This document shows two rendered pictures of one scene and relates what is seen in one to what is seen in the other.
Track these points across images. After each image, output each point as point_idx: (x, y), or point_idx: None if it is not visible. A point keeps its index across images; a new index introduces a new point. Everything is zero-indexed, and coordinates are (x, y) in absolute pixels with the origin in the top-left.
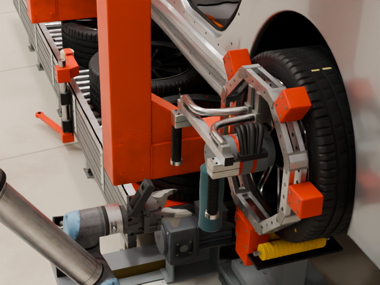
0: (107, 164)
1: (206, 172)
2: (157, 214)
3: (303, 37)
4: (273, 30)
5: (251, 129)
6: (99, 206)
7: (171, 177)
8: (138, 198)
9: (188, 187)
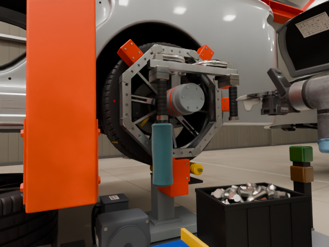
0: (62, 185)
1: (170, 124)
2: None
3: None
4: (105, 47)
5: None
6: (311, 79)
7: (31, 223)
8: (285, 79)
9: (45, 226)
